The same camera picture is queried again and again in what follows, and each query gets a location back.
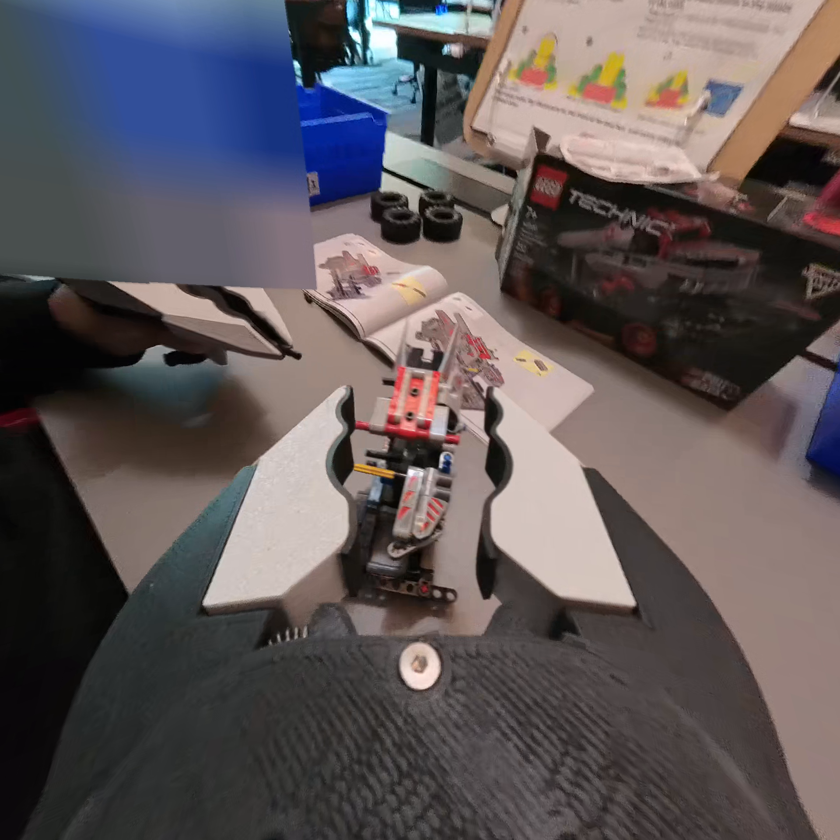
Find open building instruction booklet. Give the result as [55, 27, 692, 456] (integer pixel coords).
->
[303, 233, 595, 445]

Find person's left hand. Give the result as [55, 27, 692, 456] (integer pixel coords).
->
[47, 285, 227, 368]

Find wooden desk black legs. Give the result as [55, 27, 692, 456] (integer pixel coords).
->
[371, 0, 501, 147]

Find person's left forearm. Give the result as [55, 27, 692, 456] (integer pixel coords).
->
[0, 276, 145, 409]

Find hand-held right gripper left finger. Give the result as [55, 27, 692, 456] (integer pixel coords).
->
[202, 386, 360, 618]

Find grey desk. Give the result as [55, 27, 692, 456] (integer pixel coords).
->
[36, 167, 840, 637]

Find red grey brick truck model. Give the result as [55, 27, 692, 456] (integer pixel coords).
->
[351, 315, 491, 602]

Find blue storage bin white label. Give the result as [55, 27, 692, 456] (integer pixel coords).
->
[297, 84, 389, 209]

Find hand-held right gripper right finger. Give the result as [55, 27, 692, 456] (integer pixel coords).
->
[476, 387, 637, 637]

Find black toy set box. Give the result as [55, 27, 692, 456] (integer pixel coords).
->
[495, 126, 840, 412]

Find blue plastic storage bin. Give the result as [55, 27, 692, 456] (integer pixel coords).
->
[806, 364, 840, 477]

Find crumpled white paper bag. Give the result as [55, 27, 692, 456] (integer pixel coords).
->
[559, 131, 704, 185]

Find wooden sign board with paper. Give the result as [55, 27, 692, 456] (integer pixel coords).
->
[462, 0, 840, 182]

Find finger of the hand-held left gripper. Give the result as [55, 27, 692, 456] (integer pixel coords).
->
[108, 282, 295, 349]
[159, 308, 291, 366]

